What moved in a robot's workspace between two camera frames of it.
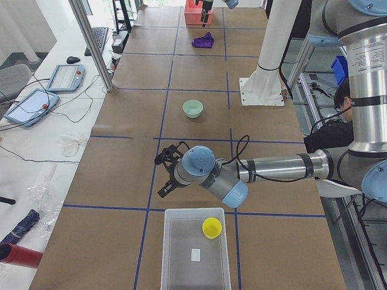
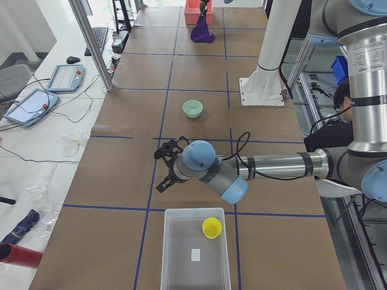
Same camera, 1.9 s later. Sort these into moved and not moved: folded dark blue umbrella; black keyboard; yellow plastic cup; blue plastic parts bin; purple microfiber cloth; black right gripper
Moved: purple microfiber cloth; black right gripper
Not moved: folded dark blue umbrella; blue plastic parts bin; yellow plastic cup; black keyboard
